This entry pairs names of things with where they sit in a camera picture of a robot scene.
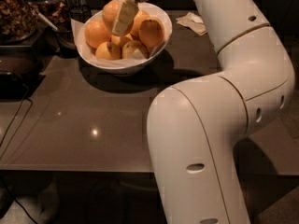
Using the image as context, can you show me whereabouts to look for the black wire mesh cup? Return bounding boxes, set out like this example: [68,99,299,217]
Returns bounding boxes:
[55,5,92,58]

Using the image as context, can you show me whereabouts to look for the front right pale orange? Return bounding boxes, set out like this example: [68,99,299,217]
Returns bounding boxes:
[122,40,149,59]

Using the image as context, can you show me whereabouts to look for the white utensil handle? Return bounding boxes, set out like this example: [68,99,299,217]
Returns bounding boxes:
[22,0,59,32]

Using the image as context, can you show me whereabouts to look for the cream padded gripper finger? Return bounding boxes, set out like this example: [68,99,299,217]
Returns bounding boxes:
[112,0,139,36]

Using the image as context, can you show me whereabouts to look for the glass jar of dried food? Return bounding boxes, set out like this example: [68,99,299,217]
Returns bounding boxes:
[0,0,36,45]

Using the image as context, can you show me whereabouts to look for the crumpled paper napkins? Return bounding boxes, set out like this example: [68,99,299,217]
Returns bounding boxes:
[177,12,206,35]

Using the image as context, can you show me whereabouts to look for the black appliance box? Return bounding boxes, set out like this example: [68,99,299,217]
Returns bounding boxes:
[0,46,43,101]

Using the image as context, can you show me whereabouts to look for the white ceramic bowl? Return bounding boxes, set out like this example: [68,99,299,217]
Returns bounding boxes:
[71,3,172,76]

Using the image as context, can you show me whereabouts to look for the black cable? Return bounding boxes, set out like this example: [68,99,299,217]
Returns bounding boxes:
[0,72,34,161]

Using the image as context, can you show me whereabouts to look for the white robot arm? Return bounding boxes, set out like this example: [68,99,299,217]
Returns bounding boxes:
[147,0,295,224]

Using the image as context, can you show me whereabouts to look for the small hidden orange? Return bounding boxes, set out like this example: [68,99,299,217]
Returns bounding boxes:
[111,34,133,48]

